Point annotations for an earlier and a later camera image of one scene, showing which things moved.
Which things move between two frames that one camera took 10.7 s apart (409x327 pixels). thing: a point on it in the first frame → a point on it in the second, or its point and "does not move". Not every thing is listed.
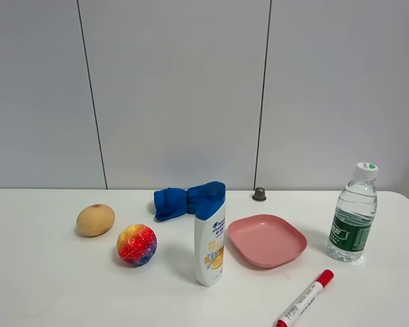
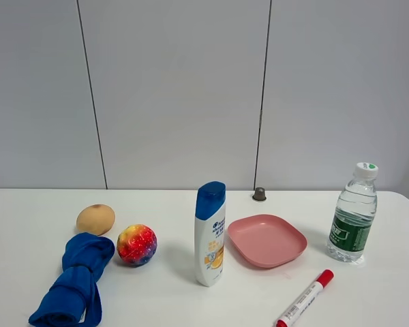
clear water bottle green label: (353, 219) does not move
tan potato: (95, 220) does not move
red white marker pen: (324, 279) does not move
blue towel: (172, 201) → (74, 298)
